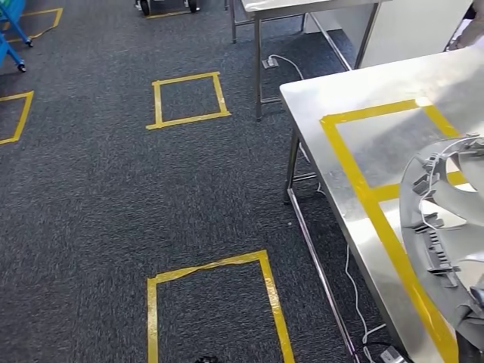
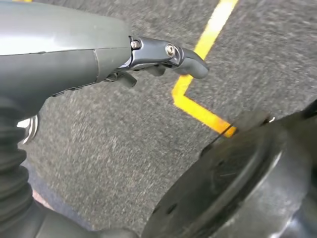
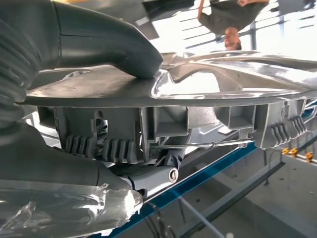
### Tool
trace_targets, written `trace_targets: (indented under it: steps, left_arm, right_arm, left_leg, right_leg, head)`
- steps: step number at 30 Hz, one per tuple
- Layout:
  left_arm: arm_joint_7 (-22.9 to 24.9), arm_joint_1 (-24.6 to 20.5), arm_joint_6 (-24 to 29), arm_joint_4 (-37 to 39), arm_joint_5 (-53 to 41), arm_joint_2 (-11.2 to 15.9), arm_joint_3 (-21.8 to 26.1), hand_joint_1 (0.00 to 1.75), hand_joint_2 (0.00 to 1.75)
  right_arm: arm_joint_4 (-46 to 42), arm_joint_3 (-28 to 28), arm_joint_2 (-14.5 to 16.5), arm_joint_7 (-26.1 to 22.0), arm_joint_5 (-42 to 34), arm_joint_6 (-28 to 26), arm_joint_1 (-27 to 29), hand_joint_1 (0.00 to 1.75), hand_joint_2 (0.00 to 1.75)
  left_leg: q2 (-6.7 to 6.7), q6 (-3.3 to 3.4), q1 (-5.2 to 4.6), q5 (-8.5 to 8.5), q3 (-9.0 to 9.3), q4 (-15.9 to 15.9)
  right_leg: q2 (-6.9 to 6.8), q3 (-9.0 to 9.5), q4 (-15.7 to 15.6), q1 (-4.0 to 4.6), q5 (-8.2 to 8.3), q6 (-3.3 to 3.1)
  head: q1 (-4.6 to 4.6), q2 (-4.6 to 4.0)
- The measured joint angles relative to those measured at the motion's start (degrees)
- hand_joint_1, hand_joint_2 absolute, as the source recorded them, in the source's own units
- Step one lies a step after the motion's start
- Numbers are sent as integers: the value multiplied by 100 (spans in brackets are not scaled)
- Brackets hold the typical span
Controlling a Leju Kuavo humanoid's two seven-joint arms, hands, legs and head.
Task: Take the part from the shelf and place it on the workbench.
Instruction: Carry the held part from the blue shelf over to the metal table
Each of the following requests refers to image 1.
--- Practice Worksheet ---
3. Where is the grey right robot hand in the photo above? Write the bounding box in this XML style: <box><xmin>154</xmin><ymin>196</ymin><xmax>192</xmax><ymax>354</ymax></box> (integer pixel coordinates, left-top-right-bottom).
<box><xmin>470</xmin><ymin>284</ymin><xmax>484</xmax><ymax>309</ymax></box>

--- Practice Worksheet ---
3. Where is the silver wheel hubcap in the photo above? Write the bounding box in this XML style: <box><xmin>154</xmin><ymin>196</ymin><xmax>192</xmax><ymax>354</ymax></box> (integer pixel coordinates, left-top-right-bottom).
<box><xmin>399</xmin><ymin>134</ymin><xmax>484</xmax><ymax>352</ymax></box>

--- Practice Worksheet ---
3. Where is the yellow tape on workbench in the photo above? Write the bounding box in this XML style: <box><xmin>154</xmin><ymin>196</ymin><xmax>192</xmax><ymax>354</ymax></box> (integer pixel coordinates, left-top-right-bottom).
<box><xmin>319</xmin><ymin>99</ymin><xmax>484</xmax><ymax>363</ymax></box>

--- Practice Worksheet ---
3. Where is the stainless steel workbench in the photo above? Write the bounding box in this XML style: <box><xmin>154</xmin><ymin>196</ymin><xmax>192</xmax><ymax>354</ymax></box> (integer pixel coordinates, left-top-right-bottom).
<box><xmin>279</xmin><ymin>47</ymin><xmax>484</xmax><ymax>363</ymax></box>

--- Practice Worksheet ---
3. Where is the blue metal shelf rack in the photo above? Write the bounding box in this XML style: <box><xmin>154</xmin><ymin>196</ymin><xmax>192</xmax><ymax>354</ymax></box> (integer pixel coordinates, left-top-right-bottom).
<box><xmin>0</xmin><ymin>0</ymin><xmax>34</xmax><ymax>73</ymax></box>

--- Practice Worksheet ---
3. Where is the white power strip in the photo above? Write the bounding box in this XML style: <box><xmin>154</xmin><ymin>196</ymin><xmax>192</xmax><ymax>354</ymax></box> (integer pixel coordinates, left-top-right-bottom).
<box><xmin>380</xmin><ymin>346</ymin><xmax>407</xmax><ymax>363</ymax></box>

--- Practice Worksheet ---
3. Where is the person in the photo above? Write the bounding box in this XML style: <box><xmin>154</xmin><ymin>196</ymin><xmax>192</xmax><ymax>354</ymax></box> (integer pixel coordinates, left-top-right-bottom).
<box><xmin>445</xmin><ymin>5</ymin><xmax>484</xmax><ymax>51</ymax></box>

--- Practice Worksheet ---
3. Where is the white cabinet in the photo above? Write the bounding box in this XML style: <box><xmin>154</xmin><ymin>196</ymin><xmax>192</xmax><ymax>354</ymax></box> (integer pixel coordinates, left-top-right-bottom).
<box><xmin>302</xmin><ymin>0</ymin><xmax>473</xmax><ymax>69</ymax></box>

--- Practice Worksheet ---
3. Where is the stainless steel table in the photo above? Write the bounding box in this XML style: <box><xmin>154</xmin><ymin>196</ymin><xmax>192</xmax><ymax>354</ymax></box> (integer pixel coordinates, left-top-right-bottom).
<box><xmin>228</xmin><ymin>0</ymin><xmax>382</xmax><ymax>121</ymax></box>

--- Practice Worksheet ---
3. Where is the grey wheeled cart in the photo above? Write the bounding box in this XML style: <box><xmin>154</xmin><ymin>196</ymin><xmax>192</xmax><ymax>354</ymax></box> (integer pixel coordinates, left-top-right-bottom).
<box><xmin>135</xmin><ymin>0</ymin><xmax>199</xmax><ymax>16</ymax></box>

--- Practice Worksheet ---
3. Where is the white floor cable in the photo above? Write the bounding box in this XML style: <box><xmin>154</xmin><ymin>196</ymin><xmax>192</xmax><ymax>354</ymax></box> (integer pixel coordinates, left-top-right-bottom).
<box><xmin>268</xmin><ymin>54</ymin><xmax>305</xmax><ymax>81</ymax></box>
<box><xmin>298</xmin><ymin>142</ymin><xmax>387</xmax><ymax>346</ymax></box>

